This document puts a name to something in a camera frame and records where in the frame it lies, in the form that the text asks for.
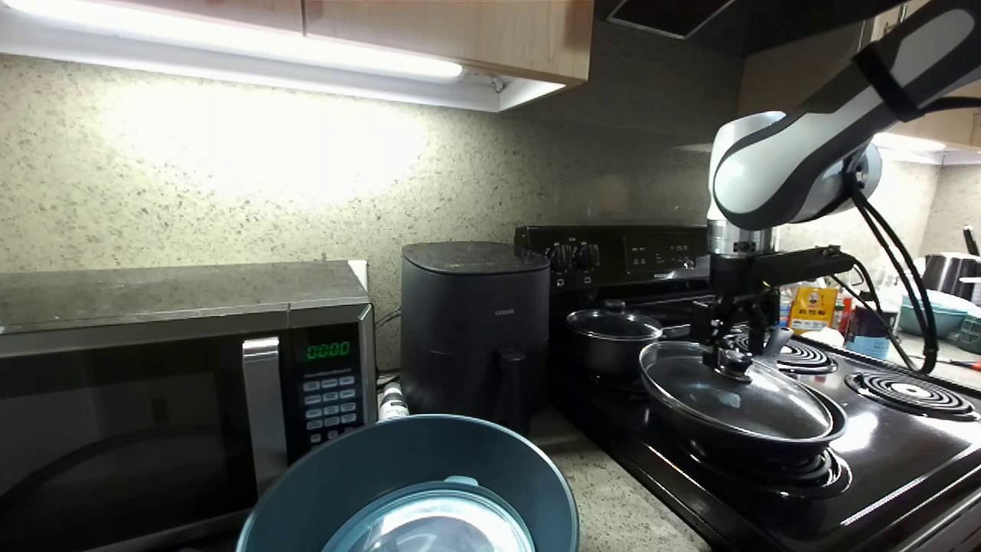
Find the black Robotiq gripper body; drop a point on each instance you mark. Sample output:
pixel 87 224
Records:
pixel 746 306

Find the glass pan lid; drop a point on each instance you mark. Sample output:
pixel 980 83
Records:
pixel 746 399

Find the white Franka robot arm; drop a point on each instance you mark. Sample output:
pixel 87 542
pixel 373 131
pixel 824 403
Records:
pixel 816 155

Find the small glass saucepan lid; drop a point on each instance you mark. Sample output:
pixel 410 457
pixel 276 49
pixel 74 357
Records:
pixel 615 326

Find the blue bowl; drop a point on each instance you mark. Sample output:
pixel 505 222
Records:
pixel 410 462

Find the black coil stove burner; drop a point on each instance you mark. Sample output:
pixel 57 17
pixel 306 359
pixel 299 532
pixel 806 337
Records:
pixel 806 357
pixel 908 393

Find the yellow box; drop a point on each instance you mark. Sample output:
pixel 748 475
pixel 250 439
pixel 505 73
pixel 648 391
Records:
pixel 814 306

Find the black frying pan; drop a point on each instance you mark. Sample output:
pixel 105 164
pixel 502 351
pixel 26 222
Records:
pixel 737 446

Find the small black saucepan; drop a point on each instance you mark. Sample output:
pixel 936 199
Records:
pixel 609 357

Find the small red object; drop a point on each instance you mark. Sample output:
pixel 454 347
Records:
pixel 865 322

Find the black electric stove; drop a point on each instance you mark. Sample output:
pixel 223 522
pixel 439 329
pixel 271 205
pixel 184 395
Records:
pixel 899 462

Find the teal cloth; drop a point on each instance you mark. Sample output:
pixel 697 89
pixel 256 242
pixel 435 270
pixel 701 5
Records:
pixel 945 315

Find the black air fryer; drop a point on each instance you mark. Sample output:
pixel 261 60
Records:
pixel 469 326

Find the under cabinet light strip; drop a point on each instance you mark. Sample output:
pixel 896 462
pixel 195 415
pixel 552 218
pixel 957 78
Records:
pixel 256 57

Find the steel and black microwave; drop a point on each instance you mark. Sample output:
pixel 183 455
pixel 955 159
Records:
pixel 154 399

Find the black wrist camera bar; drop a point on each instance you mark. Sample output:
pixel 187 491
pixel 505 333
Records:
pixel 786 268

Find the wooden wall cabinet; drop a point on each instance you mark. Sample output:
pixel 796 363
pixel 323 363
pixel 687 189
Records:
pixel 439 31

